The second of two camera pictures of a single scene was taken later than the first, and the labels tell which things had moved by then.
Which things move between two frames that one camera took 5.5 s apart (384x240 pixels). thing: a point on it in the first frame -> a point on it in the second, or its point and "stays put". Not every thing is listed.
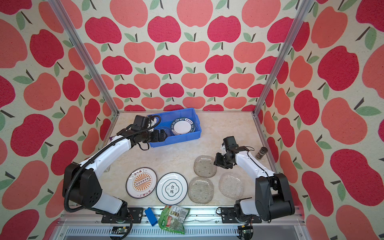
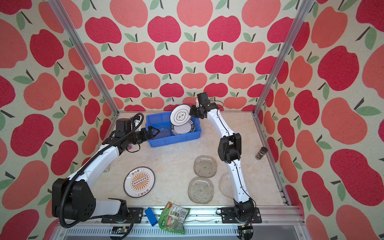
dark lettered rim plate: (182, 125) stays put
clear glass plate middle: (205, 166) stays put
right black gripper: (217, 162) -> (191, 112)
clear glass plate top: (167, 130) stays put
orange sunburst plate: (141, 182) stays put
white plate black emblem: (172, 188) -> (180, 115)
